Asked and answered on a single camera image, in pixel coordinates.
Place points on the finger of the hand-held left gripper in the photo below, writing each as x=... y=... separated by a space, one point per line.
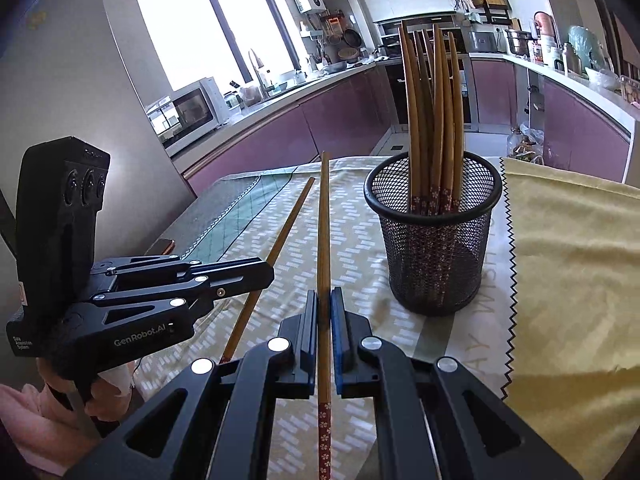
x=150 y=261
x=240 y=275

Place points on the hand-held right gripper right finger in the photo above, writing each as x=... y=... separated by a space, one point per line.
x=339 y=350

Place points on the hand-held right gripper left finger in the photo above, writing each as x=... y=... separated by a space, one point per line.
x=306 y=350

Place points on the floral-tipped wooden chopstick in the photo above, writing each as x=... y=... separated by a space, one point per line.
x=285 y=230
x=324 y=235

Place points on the black mesh utensil holder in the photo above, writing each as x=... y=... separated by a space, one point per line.
x=435 y=270

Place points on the bundle of wooden chopsticks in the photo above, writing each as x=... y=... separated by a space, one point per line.
x=442 y=135

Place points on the person's left hand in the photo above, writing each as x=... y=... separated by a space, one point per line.
x=117 y=377

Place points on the orange-edged smartphone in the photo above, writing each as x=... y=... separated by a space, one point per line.
x=161 y=246

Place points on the chevron patterned tablecloth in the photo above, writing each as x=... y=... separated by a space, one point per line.
x=360 y=260

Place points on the white microwave oven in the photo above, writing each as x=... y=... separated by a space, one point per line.
x=190 y=110

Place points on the pink sink cabinets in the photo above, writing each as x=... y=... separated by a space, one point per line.
x=325 y=120

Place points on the chrome kitchen faucet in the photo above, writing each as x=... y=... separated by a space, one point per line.
x=255 y=67

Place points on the kitchen window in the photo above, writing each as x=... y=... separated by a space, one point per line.
x=210 y=35

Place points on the black built-in oven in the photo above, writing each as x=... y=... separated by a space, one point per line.
x=392 y=95

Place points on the yellow cloth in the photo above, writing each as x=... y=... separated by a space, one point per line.
x=575 y=285

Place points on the plastic bag of greens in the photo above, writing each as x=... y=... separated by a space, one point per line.
x=525 y=147

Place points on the pink peninsula cabinets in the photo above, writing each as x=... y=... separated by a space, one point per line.
x=575 y=130

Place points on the stainless steel stockpot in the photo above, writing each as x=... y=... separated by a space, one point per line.
x=518 y=42

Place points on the white kitchen countertop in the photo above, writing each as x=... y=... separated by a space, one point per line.
x=600 y=102

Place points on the steel thermos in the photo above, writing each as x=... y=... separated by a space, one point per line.
x=573 y=60

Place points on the pink kettle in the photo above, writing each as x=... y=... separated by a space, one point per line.
x=545 y=25

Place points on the clear glass container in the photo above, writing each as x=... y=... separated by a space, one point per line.
x=631 y=89

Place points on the wall rack with pans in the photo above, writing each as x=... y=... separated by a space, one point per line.
x=345 y=37

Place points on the black wall shelf rack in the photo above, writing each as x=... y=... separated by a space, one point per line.
x=492 y=16

